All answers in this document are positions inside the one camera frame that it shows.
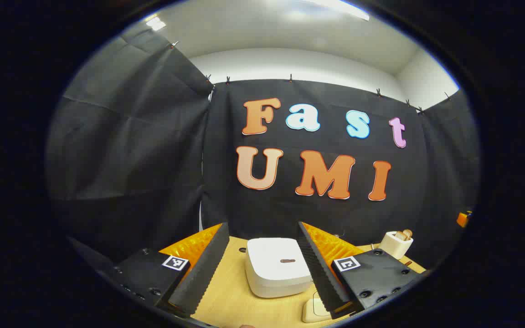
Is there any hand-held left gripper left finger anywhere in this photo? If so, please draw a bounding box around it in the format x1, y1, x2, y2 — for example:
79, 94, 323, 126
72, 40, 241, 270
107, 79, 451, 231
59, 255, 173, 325
107, 222, 230, 318

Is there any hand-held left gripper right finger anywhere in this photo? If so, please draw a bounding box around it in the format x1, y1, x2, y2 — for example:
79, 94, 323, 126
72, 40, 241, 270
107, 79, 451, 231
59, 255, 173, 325
298, 221, 422, 320

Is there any white rice cooker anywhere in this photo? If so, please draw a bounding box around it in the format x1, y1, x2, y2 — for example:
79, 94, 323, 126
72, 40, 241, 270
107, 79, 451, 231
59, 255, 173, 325
245, 237, 314, 299

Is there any black backdrop cloth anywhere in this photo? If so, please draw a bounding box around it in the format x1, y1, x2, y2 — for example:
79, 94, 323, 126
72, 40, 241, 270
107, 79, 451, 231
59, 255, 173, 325
46, 30, 481, 262

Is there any cream white toaster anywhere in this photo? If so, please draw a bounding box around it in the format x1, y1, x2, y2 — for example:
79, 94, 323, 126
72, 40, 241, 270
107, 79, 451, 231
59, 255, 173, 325
378, 231, 414, 260

